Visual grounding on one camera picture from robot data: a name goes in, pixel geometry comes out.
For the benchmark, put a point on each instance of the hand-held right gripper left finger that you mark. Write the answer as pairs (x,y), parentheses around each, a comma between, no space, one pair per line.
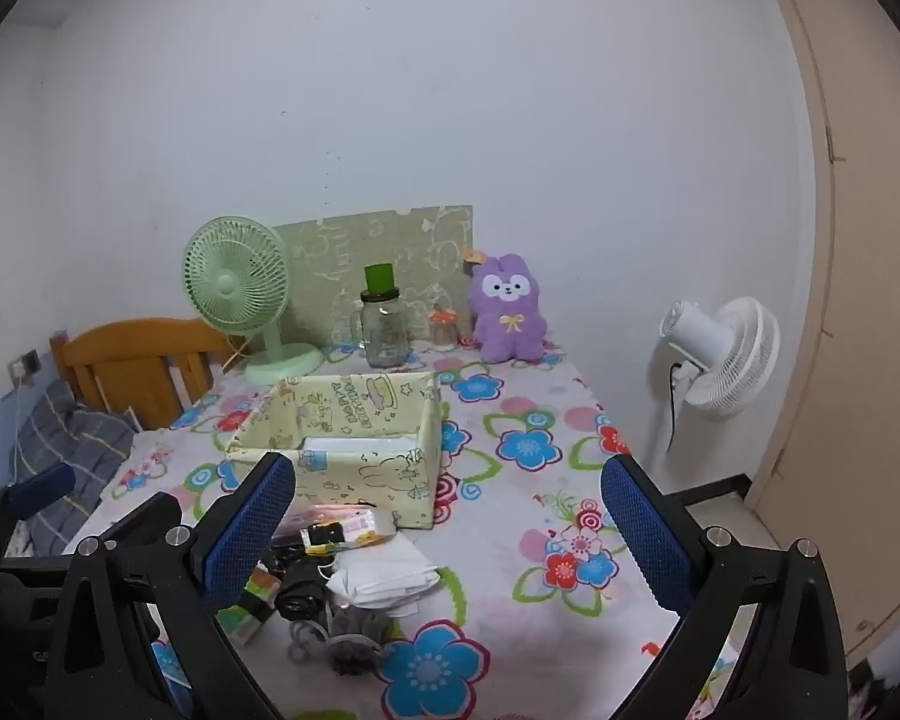
(247,525)

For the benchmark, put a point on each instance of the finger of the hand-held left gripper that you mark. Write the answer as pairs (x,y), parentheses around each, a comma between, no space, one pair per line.
(41,486)
(142,517)

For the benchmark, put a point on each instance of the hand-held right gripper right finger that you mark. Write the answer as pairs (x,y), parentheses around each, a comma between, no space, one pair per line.
(645,532)

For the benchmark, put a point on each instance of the grey plaid blanket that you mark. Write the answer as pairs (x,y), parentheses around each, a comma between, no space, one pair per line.
(82,442)

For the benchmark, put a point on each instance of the clear snack packet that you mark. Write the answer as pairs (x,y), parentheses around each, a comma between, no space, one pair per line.
(352,525)

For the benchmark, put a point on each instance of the floral tablecloth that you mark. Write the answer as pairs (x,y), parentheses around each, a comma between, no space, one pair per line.
(510,540)

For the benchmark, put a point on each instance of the white tissue packet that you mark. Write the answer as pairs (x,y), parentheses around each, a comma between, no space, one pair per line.
(382,570)

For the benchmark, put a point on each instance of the grey fluffy object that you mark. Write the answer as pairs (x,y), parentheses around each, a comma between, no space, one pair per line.
(360,626)

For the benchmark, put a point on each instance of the wooden bed headboard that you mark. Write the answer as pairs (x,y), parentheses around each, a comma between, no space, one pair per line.
(135,360)

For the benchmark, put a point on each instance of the white standing fan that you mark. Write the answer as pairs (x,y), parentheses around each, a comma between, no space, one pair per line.
(735,360)

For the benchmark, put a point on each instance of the green desk fan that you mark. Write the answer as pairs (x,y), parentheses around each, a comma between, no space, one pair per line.
(229,285)

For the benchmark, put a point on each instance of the purple plush bunny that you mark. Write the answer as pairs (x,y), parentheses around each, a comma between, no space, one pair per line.
(506,315)

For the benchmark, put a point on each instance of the cotton swab jar orange lid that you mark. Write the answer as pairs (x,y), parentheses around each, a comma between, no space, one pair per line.
(443,330)

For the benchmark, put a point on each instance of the green plastic cup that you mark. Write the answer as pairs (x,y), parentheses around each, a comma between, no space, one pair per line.
(381,277)

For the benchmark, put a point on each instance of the beige door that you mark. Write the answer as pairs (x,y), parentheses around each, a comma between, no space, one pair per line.
(855,315)

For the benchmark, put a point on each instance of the green cartoon printed board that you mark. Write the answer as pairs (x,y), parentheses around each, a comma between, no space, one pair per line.
(390,240)

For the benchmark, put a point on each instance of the wall socket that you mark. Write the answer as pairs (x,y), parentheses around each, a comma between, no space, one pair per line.
(24,364)

